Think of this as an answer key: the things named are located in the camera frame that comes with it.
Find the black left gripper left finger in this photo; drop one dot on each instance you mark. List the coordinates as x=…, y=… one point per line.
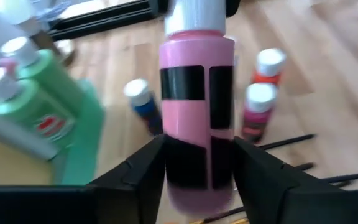
x=132, y=193

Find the large green paint bottle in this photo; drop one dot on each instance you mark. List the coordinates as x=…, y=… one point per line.
x=26, y=105
x=57, y=81

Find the green translucent plastic tray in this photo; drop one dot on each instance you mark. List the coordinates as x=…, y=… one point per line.
x=85, y=149

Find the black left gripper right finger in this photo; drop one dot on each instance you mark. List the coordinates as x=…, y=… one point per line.
x=284, y=199

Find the small pink paint bottle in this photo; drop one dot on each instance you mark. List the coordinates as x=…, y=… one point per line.
x=185, y=118

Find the small magenta paint bottle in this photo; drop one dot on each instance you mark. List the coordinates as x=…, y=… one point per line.
x=258, y=118

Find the small navy blue paint bottle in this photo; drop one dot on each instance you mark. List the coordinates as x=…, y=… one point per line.
x=146, y=109

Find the small scarlet paint bottle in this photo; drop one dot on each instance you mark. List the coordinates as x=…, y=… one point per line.
x=269, y=62

